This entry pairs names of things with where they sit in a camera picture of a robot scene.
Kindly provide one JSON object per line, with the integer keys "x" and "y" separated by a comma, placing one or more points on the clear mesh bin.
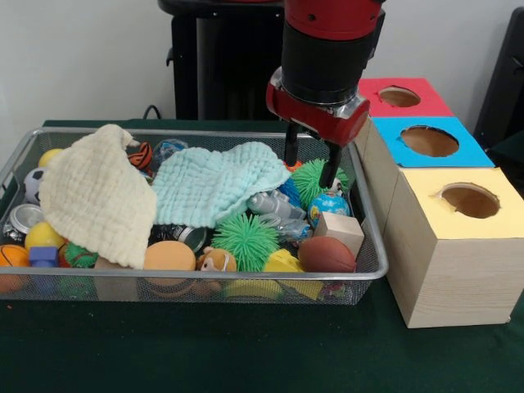
{"x": 366, "y": 246}

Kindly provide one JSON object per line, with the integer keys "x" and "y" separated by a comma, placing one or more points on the green spiky ball with eyes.
{"x": 309, "y": 182}

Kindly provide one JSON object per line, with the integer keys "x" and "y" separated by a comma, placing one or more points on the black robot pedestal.
{"x": 221, "y": 65}

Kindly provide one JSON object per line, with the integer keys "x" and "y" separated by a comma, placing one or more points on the wooden box with three holes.
{"x": 458, "y": 278}

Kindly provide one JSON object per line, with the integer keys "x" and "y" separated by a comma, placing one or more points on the dark green side table cloth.
{"x": 512, "y": 157}

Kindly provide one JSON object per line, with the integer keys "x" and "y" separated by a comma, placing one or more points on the dark green tablecloth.
{"x": 246, "y": 352}

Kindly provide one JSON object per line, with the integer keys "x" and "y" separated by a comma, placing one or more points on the blue globe ball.
{"x": 329, "y": 210}

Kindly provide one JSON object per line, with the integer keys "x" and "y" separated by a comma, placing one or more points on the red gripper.
{"x": 327, "y": 124}

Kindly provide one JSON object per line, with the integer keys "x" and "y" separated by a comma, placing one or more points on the plain wooden block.
{"x": 340, "y": 232}

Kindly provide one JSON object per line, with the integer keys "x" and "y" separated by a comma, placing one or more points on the mint green muslin cloth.
{"x": 213, "y": 184}

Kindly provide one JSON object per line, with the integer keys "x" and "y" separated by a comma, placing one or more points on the cream muslin cloth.
{"x": 94, "y": 196}

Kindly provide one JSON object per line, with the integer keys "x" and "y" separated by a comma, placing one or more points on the blue spiky ball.
{"x": 288, "y": 193}

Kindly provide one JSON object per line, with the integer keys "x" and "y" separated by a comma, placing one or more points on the brown toy football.
{"x": 327, "y": 255}

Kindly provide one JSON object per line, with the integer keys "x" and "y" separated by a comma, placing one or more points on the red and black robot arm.
{"x": 327, "y": 49}

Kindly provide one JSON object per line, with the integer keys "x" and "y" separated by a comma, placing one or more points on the plain green spiky ball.
{"x": 246, "y": 241}

